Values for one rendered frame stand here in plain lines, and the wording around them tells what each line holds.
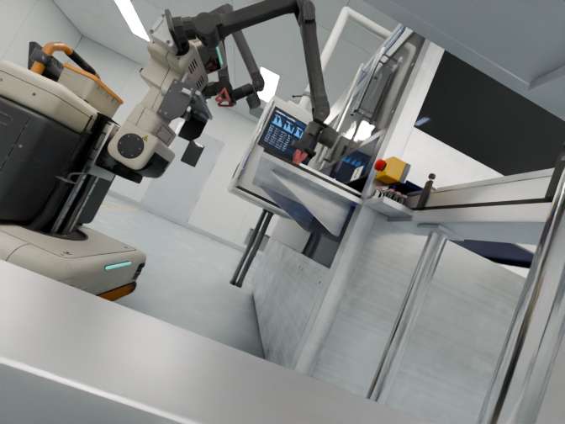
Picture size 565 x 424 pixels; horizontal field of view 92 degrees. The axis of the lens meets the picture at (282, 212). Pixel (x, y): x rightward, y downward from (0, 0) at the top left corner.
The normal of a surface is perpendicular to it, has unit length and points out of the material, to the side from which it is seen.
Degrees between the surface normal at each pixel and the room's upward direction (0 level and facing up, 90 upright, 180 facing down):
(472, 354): 90
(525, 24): 180
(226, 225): 90
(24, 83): 90
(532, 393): 90
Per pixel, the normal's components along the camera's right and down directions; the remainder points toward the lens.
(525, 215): -0.90, -0.41
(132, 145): 0.05, -0.08
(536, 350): -0.82, -0.40
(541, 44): -0.41, 0.91
